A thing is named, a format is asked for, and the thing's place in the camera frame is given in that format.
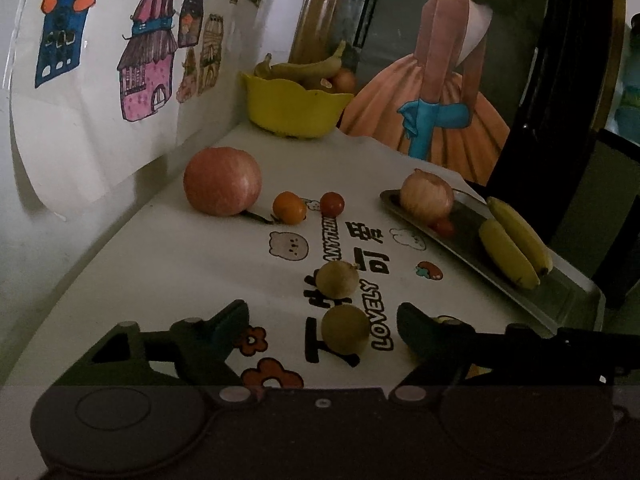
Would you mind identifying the red apple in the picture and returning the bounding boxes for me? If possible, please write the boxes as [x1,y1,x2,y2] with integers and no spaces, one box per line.
[400,170,455,224]
[183,146,263,217]

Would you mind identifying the greenish yellow banana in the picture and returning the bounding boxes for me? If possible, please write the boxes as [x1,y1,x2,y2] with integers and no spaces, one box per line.
[254,40,347,83]

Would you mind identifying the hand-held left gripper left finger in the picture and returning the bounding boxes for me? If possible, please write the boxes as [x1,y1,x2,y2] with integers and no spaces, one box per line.
[82,300,256,403]

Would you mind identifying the metal tray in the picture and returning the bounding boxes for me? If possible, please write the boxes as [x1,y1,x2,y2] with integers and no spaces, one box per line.
[380,187,607,337]

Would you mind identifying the orange dress girl wall poster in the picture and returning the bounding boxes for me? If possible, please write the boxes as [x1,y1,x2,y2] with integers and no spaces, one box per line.
[340,0,551,186]

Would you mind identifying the small orange with stem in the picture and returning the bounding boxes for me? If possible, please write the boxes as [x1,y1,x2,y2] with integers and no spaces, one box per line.
[244,191,308,226]

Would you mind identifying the coloured houses drawing paper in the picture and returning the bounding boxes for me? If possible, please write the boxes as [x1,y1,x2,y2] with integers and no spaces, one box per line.
[9,0,283,221]

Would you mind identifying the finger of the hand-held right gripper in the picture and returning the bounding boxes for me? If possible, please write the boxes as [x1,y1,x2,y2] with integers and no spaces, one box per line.
[557,327,640,386]

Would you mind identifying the reddish orange round fruit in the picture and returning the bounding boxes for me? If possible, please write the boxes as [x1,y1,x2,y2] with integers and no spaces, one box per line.
[331,69,358,95]

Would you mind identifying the yellow plastic bowl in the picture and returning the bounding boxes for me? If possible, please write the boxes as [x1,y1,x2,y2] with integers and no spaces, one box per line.
[241,71,355,140]

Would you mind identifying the green-brown kiwi fruit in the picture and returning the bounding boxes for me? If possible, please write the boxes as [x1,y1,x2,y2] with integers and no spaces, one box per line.
[315,260,362,299]
[320,305,371,353]

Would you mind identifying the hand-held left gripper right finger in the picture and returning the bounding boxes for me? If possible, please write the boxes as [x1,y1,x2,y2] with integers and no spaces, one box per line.
[390,302,596,403]

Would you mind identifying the brown wooden frame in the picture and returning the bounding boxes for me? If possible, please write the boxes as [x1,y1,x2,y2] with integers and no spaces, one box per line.
[289,0,353,68]

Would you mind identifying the white printed table mat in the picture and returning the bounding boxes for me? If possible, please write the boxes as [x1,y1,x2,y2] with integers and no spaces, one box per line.
[0,121,608,391]

